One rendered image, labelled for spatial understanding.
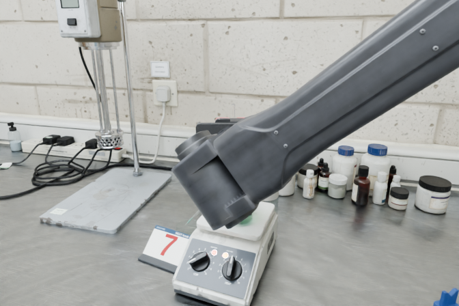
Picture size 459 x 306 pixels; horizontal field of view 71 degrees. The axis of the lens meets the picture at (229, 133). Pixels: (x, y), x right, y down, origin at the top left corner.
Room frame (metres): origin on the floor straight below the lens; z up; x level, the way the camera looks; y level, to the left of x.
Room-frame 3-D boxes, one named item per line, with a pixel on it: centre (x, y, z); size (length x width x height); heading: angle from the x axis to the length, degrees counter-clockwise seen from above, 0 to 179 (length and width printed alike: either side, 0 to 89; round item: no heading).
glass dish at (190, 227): (0.59, 0.09, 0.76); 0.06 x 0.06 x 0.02
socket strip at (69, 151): (1.07, 0.55, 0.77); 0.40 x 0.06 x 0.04; 75
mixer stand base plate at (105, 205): (0.76, 0.30, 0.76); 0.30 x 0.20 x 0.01; 165
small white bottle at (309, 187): (0.76, -0.21, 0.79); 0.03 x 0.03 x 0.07
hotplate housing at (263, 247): (0.51, -0.01, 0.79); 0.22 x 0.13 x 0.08; 159
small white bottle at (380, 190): (0.73, -0.38, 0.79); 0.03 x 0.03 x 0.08
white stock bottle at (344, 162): (0.82, -0.32, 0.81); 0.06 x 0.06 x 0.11
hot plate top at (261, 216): (0.53, -0.01, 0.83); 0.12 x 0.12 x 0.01; 69
